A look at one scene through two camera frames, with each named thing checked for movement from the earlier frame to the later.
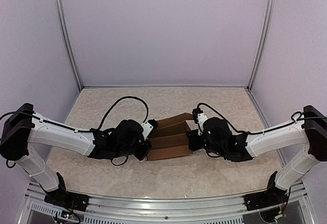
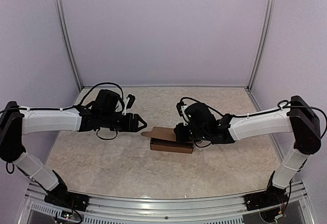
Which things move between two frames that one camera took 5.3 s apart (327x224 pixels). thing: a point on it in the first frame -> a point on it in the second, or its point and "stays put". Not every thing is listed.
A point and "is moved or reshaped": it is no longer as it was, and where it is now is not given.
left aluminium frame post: (57, 1) stays put
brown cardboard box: (169, 139) is moved or reshaped
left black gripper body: (129, 150) -> (109, 122)
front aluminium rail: (298, 208) stays put
